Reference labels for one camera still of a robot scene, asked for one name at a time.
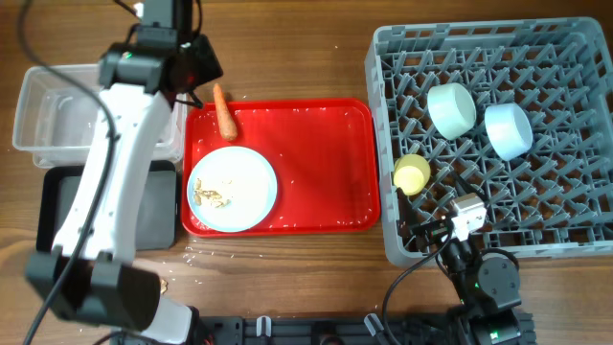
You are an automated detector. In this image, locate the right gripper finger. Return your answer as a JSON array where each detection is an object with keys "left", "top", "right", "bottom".
[
  {"left": 454, "top": 173, "right": 487, "bottom": 199},
  {"left": 396, "top": 187, "right": 417, "bottom": 230}
]

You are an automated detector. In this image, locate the yellow cup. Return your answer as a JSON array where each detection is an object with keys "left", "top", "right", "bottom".
[{"left": 393, "top": 154, "right": 431, "bottom": 196}]

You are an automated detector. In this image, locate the light blue small bowl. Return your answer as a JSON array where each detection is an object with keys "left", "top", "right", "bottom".
[{"left": 484, "top": 103, "right": 534, "bottom": 161}]

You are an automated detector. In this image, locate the mint green bowl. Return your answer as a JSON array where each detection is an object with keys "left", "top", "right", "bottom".
[{"left": 427, "top": 82, "right": 476, "bottom": 140}]

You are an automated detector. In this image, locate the orange carrot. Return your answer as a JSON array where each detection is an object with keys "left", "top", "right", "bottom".
[{"left": 213, "top": 83, "right": 238, "bottom": 142}]

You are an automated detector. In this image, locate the light blue plate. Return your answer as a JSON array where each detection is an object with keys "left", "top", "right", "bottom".
[{"left": 185, "top": 147, "right": 278, "bottom": 234}]

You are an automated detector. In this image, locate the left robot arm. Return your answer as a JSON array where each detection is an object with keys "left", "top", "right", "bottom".
[{"left": 26, "top": 1, "right": 222, "bottom": 344}]

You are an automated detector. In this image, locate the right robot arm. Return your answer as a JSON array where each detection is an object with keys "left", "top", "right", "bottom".
[{"left": 384, "top": 172, "right": 536, "bottom": 344}]

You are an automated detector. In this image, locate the grey dishwasher rack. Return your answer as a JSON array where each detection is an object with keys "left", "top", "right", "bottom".
[{"left": 365, "top": 17, "right": 612, "bottom": 267}]

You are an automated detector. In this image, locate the red serving tray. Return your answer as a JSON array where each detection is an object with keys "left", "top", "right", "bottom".
[{"left": 180, "top": 98, "right": 382, "bottom": 239}]

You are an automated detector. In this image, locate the clear plastic bin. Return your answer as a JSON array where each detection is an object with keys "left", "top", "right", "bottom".
[{"left": 12, "top": 64, "right": 189, "bottom": 169}]

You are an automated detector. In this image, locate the black tray bin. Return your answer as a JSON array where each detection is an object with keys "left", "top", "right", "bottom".
[{"left": 35, "top": 161, "right": 180, "bottom": 252}]

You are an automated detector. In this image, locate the food scrap on table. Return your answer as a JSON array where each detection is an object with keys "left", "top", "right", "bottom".
[{"left": 160, "top": 279, "right": 168, "bottom": 294}]

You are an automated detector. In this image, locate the right black cable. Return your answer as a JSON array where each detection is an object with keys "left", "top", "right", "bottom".
[{"left": 381, "top": 229, "right": 456, "bottom": 345}]

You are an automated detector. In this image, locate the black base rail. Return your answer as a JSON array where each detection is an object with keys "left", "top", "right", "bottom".
[{"left": 202, "top": 313, "right": 537, "bottom": 345}]

